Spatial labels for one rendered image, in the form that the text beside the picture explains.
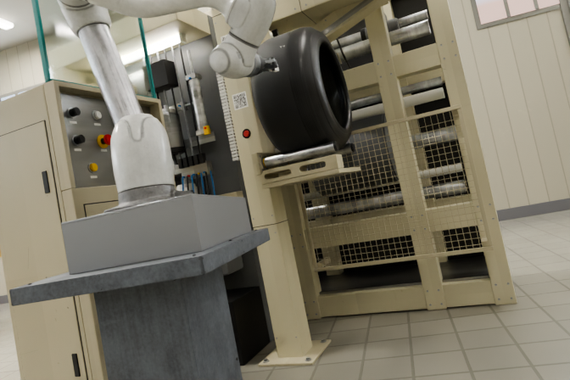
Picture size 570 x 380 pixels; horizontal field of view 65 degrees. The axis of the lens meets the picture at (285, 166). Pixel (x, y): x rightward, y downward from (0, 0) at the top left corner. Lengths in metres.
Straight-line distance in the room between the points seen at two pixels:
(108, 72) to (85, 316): 0.80
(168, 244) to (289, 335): 1.18
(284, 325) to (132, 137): 1.24
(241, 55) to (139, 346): 0.85
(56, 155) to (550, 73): 5.00
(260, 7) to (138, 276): 0.81
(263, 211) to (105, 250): 1.03
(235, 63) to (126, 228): 0.57
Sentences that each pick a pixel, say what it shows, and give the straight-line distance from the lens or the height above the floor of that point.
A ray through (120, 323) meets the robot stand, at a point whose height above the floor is 0.51.
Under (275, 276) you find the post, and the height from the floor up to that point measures 0.38.
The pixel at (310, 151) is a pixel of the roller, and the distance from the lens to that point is 1.89.
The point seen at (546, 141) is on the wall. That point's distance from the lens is 5.56.
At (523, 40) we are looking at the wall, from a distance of 5.68.
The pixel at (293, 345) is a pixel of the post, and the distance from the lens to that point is 2.18.
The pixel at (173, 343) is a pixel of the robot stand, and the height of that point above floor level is 0.44.
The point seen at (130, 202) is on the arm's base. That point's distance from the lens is 1.23.
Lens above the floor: 0.74
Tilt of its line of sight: 4 degrees up
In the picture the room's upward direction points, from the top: 11 degrees counter-clockwise
